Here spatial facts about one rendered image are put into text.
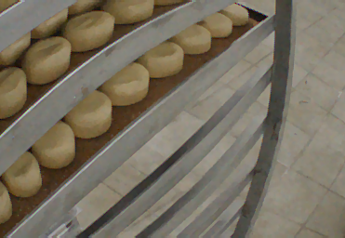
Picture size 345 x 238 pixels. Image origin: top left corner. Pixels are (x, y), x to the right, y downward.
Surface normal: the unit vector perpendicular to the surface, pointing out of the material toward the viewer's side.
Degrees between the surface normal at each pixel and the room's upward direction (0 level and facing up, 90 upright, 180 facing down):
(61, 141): 0
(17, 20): 90
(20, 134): 90
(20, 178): 0
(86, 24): 0
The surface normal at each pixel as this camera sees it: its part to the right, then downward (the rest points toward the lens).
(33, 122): 0.84, 0.36
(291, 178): 0.07, -0.80
